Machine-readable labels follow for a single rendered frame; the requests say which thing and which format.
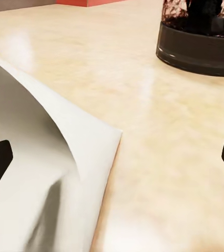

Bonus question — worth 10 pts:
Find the paper coffee filter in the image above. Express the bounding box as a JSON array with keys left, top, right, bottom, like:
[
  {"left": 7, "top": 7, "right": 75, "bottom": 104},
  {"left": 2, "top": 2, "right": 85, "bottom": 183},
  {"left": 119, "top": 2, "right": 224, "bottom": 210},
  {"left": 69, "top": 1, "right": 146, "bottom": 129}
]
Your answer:
[{"left": 0, "top": 57, "right": 123, "bottom": 252}]

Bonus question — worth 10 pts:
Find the electric kettle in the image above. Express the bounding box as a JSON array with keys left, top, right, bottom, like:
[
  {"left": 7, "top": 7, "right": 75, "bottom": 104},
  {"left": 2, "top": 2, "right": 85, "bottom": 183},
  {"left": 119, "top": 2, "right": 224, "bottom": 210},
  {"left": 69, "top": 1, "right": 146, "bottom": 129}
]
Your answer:
[{"left": 156, "top": 0, "right": 224, "bottom": 76}]

